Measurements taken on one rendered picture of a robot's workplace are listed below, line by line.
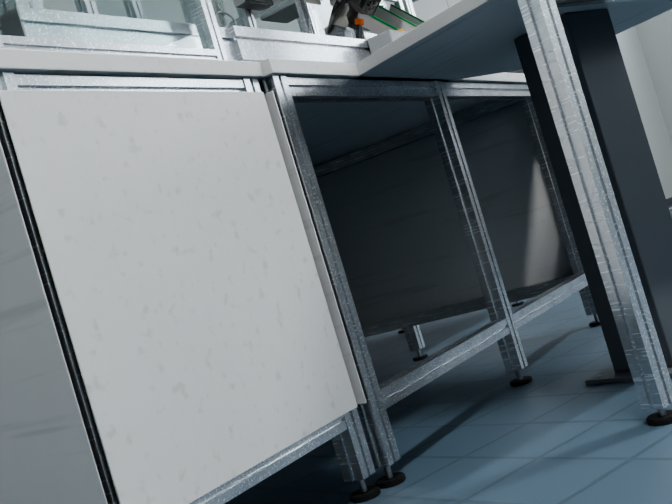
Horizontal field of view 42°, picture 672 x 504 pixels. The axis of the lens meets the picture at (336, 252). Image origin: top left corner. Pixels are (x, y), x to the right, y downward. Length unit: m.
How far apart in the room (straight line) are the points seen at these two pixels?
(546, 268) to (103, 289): 2.06
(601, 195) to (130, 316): 0.85
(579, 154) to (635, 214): 0.45
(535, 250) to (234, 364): 1.82
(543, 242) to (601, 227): 1.45
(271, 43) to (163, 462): 0.96
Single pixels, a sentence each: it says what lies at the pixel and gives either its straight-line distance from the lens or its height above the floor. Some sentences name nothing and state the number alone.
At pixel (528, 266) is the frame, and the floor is 0.24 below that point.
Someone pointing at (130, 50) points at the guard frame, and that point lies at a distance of 1.53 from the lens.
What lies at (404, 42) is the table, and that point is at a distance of 1.89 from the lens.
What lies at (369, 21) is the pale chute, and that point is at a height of 1.11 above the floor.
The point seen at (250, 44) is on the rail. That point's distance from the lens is 1.85.
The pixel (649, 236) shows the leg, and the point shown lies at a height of 0.30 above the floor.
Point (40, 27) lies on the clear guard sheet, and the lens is 1.44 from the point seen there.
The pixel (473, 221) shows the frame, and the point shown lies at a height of 0.45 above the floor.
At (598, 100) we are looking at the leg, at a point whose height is 0.62.
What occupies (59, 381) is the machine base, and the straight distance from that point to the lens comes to 1.26.
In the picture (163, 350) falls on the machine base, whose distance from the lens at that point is 1.35.
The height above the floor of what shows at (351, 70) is 0.84.
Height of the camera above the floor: 0.44
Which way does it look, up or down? 1 degrees up
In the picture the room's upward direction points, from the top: 17 degrees counter-clockwise
